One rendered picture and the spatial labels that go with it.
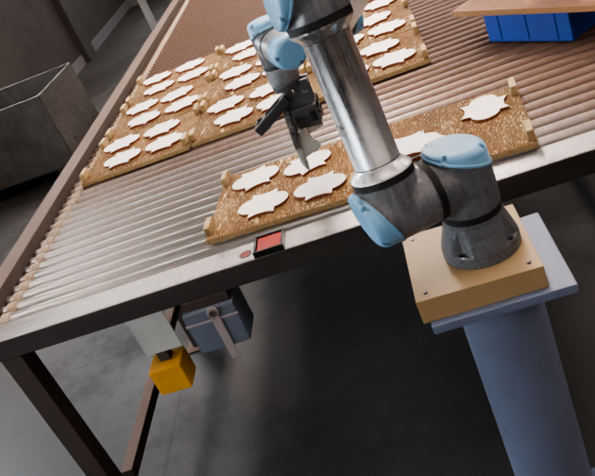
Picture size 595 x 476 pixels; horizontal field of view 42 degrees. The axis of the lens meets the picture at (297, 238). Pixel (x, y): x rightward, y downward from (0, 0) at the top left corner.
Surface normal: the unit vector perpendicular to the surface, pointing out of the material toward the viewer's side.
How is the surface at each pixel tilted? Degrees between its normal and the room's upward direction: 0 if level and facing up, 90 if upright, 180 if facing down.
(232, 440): 0
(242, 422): 0
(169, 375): 90
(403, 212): 80
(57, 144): 90
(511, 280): 90
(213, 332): 90
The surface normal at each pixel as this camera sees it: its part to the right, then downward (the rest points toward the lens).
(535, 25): -0.73, 0.56
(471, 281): -0.35, -0.81
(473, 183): 0.32, 0.37
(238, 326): -0.02, 0.51
